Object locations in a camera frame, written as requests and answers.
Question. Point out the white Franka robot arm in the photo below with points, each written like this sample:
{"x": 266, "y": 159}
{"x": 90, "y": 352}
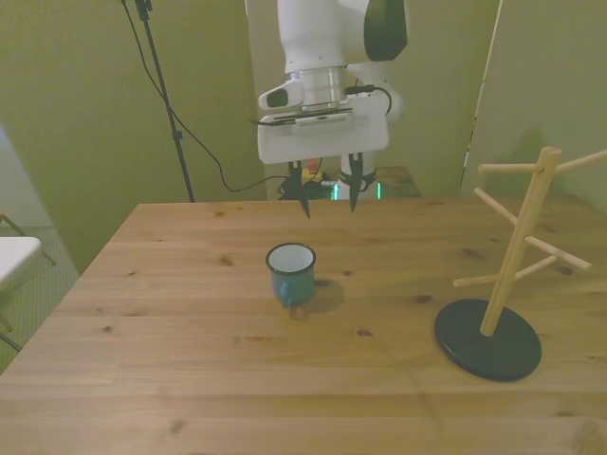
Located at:
{"x": 313, "y": 33}

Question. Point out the wooden mug tree black base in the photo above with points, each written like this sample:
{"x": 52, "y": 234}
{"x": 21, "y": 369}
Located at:
{"x": 488, "y": 351}

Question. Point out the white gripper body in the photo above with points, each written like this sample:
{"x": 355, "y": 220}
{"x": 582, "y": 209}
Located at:
{"x": 322, "y": 140}

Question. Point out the thin black pole stand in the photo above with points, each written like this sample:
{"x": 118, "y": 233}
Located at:
{"x": 163, "y": 90}

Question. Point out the blue enamel mug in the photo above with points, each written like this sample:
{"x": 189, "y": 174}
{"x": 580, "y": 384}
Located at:
{"x": 296, "y": 284}

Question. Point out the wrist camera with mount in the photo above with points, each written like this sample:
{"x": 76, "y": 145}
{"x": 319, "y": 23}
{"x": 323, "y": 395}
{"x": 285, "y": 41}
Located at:
{"x": 320, "y": 118}

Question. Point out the white folding table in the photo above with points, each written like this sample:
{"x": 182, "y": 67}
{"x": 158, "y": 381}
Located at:
{"x": 14, "y": 256}

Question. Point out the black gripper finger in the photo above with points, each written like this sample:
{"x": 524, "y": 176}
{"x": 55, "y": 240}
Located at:
{"x": 354, "y": 185}
{"x": 299, "y": 189}

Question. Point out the yellow emergency stop box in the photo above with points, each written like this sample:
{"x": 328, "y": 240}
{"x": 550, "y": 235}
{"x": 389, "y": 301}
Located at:
{"x": 314, "y": 171}

